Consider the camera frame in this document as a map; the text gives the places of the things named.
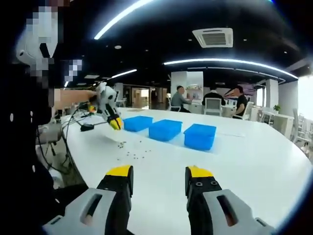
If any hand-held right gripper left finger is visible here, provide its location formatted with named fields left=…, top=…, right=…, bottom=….
left=43, top=164, right=134, bottom=235

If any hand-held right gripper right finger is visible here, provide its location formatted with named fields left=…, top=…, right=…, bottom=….
left=185, top=165, right=277, bottom=235

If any blue plastic bin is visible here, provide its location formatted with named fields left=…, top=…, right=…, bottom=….
left=148, top=119, right=183, bottom=142
left=123, top=116, right=154, bottom=132
left=183, top=123, right=217, bottom=151

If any group of resistors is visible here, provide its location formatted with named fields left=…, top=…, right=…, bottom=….
left=117, top=140, right=152, bottom=161

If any short ceiling light strip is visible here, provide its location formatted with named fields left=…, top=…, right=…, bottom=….
left=107, top=69, right=137, bottom=80

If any long curved ceiling light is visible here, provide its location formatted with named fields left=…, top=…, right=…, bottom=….
left=94, top=0, right=157, bottom=40

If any person's dark clothing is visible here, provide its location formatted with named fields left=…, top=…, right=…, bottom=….
left=0, top=56, right=89, bottom=235

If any white chest-worn device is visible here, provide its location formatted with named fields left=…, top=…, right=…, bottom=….
left=16, top=30, right=58, bottom=67

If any white office chair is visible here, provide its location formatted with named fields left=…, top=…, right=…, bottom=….
left=204, top=97, right=223, bottom=116

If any ceiling air vent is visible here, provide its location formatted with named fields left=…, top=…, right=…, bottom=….
left=192, top=27, right=234, bottom=48

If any curved ceiling light strip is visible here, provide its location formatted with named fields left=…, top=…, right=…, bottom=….
left=163, top=58, right=299, bottom=79

